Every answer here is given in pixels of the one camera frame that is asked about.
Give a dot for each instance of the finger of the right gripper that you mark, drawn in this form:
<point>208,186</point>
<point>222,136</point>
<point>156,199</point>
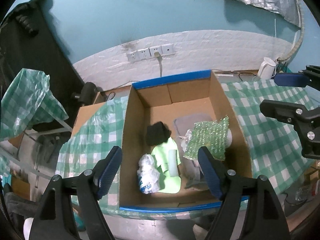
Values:
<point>289,112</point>
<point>308,77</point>

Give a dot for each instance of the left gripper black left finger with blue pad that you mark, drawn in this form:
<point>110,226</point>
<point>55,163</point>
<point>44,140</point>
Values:
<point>54,218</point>

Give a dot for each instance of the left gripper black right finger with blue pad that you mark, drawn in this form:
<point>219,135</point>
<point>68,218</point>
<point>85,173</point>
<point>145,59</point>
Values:
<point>264,217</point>

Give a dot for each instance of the grey cloth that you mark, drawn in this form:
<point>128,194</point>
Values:
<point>190,168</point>

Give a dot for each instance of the green bubble wrap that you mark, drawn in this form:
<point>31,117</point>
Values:
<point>210,134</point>

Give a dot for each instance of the light blue foam cylinder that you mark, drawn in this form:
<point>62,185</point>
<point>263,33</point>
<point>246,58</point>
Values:
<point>172,163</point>

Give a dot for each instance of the light green cloth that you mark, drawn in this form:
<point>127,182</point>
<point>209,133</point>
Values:
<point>160,152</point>

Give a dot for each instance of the white blue plastic bag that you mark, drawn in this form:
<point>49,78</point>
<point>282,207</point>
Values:
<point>148,175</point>

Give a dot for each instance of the black soft ball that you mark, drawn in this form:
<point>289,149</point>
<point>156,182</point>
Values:
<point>157,134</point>

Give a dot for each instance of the patterned white pink bag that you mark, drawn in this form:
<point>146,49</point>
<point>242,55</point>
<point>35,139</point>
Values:
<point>185,139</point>

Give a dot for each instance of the green checkered tablecloth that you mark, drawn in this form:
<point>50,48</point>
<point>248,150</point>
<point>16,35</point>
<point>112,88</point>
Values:
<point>274,147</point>

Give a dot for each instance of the white electric kettle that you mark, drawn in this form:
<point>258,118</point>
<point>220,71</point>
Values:
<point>266,69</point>

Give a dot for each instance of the striped insulated pipe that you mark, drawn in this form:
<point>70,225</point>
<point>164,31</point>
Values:
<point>298,40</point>

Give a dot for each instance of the white power strip on floor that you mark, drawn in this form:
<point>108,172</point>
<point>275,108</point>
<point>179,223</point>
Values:
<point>224,74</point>

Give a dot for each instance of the left green checkered plastic sheet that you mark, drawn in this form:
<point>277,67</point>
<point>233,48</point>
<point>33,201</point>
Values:
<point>97,129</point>

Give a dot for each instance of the far left checkered cloth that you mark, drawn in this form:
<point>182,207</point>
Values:
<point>27,102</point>

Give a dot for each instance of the blue-edged cardboard box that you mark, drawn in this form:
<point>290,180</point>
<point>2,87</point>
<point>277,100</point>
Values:
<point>178,101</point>

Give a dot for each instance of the white wall socket strip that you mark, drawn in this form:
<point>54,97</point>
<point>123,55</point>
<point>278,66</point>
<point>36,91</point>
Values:
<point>150,53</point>

